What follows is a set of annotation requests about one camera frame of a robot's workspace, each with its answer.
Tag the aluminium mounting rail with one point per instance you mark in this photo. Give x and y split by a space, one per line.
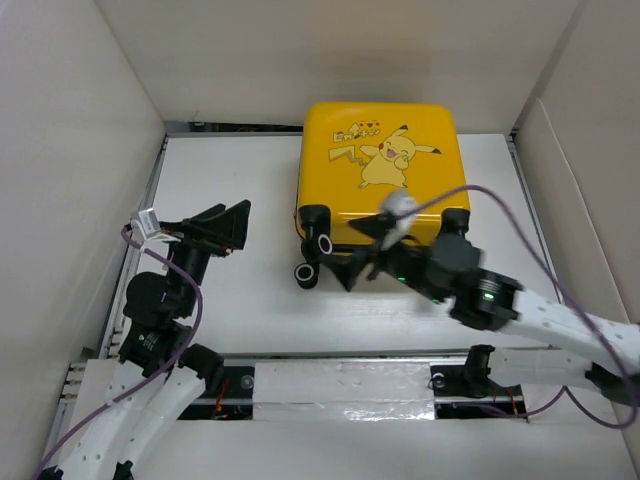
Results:
361 391

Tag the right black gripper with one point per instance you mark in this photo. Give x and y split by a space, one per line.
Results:
348 267

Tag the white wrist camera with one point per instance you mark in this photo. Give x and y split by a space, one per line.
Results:
146 222
397 215

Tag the yellow suitcase with grey lining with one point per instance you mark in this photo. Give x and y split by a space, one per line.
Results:
353 155

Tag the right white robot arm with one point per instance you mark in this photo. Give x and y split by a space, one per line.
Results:
579 350

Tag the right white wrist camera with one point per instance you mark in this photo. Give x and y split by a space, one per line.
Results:
397 215

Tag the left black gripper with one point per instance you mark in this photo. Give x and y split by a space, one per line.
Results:
220 233

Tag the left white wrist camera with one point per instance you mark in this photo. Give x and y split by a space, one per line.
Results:
146 222

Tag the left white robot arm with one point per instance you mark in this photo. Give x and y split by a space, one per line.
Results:
159 368

